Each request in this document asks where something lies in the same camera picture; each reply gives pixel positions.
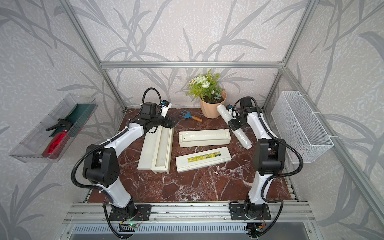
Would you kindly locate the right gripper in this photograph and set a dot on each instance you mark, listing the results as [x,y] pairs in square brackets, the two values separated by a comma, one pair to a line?
[233,125]

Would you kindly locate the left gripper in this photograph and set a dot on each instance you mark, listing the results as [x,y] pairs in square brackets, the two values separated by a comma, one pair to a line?
[171,125]

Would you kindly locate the plastic wrap roll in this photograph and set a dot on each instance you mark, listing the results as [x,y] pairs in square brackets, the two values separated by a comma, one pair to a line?
[241,136]

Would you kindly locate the cream dispenser base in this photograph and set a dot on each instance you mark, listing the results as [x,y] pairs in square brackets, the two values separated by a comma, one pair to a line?
[157,150]

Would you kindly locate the cream dispenser lid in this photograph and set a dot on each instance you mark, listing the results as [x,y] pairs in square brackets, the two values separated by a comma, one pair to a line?
[203,159]

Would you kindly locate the cream wrap dispenser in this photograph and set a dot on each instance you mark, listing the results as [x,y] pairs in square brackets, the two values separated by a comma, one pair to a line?
[204,138]

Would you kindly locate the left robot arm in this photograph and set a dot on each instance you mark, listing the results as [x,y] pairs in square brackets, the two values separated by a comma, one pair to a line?
[101,165]

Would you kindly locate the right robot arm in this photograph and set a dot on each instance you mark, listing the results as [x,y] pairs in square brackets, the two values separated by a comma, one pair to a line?
[268,156]

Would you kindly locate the blue hand rake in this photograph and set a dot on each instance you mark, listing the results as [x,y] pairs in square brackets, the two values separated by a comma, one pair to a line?
[187,115]

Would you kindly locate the pink flower pot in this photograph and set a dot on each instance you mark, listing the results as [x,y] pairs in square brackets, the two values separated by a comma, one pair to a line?
[210,110]

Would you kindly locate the green artificial plant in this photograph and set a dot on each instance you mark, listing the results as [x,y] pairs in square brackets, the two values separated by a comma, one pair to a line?
[206,87]

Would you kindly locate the green folded cloth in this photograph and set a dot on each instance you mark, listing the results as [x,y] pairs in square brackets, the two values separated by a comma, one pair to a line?
[78,116]

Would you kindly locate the red spray bottle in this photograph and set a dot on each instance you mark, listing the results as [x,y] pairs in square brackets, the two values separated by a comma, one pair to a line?
[56,145]

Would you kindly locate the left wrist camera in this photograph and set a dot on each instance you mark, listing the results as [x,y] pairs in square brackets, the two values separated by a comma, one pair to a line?
[165,106]

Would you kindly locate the white wire basket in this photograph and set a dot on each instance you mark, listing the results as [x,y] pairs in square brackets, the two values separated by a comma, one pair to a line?
[300,127]

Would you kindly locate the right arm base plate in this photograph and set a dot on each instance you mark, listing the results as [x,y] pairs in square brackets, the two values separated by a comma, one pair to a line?
[245,211]

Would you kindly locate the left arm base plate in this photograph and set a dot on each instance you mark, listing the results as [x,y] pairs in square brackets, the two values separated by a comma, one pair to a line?
[137,212]

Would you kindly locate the clear plastic wall tray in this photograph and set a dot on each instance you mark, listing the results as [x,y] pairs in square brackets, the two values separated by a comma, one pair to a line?
[49,140]

